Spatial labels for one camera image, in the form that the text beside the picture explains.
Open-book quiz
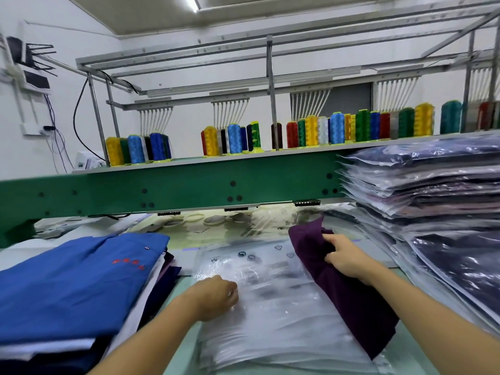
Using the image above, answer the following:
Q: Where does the stack of bagged garments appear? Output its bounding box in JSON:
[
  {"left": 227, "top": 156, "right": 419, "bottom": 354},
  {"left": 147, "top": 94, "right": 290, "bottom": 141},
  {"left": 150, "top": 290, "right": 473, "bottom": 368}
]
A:
[{"left": 337, "top": 135, "right": 500, "bottom": 333}]

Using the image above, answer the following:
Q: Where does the white box device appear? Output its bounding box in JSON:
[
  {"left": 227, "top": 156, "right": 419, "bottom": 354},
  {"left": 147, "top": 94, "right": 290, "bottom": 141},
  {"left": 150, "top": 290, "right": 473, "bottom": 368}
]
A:
[{"left": 74, "top": 151, "right": 107, "bottom": 170}]

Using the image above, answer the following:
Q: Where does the black hanging cable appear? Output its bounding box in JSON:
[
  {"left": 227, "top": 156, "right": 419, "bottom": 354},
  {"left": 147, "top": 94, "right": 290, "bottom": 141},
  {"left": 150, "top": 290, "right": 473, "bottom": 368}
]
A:
[{"left": 72, "top": 78, "right": 106, "bottom": 163}]

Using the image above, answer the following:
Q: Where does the blue garment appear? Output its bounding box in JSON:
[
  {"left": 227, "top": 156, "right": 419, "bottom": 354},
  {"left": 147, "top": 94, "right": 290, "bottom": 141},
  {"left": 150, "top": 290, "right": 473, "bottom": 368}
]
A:
[{"left": 0, "top": 232, "right": 171, "bottom": 345}]

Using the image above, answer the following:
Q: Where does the grey metal thread rack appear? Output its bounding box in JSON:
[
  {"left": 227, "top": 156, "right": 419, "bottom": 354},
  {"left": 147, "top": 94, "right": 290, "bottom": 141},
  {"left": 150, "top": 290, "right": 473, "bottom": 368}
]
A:
[{"left": 77, "top": 0, "right": 500, "bottom": 165}]

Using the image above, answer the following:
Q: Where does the person's right forearm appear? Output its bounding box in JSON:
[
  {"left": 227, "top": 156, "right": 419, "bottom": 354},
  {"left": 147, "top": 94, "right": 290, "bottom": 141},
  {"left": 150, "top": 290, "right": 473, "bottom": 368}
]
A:
[{"left": 361, "top": 265, "right": 500, "bottom": 375}]

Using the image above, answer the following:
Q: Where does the stack of plastic bags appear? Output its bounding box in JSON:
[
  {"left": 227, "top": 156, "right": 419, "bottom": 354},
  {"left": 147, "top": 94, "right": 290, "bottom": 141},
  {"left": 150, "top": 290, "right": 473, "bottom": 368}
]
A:
[{"left": 191, "top": 238, "right": 385, "bottom": 372}]

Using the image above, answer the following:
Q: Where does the purple garment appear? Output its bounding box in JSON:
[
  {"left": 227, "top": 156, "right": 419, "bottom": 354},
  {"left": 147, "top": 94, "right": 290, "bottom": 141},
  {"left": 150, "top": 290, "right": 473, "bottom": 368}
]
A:
[{"left": 288, "top": 216, "right": 400, "bottom": 360}]

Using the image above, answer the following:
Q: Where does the person's left forearm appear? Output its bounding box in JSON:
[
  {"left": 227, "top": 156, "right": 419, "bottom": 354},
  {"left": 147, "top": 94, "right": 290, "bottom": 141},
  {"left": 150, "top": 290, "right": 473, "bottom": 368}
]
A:
[{"left": 87, "top": 296, "right": 212, "bottom": 375}]

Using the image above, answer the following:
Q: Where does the white wall socket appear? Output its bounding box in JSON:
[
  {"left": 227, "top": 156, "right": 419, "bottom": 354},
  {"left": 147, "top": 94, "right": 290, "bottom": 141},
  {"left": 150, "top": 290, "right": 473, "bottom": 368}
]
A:
[{"left": 22, "top": 122, "right": 54, "bottom": 138}]

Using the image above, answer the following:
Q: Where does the green machine beam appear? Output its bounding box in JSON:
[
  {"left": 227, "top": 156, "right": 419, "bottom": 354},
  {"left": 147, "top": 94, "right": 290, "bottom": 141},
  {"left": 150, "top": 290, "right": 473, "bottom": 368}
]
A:
[{"left": 0, "top": 148, "right": 353, "bottom": 248}]

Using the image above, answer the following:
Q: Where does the person's right hand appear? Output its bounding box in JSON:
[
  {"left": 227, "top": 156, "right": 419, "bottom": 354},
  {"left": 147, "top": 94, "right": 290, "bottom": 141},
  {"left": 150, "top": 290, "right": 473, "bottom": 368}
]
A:
[{"left": 322, "top": 232, "right": 382, "bottom": 284}]

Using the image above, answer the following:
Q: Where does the person's left hand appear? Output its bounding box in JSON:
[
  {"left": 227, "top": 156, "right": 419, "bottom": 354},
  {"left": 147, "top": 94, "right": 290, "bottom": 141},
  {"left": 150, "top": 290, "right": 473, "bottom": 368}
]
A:
[{"left": 186, "top": 276, "right": 240, "bottom": 322}]

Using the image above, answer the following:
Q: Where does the row of coloured thread spools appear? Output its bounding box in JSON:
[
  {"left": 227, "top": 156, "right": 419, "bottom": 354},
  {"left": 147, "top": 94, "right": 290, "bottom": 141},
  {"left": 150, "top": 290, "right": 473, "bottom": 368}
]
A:
[{"left": 104, "top": 99, "right": 500, "bottom": 167}]

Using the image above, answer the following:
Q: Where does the wall router with antennas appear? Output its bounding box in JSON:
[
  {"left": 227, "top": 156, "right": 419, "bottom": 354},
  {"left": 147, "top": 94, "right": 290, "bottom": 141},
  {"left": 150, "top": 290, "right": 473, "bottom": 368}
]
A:
[{"left": 6, "top": 36, "right": 57, "bottom": 94}]

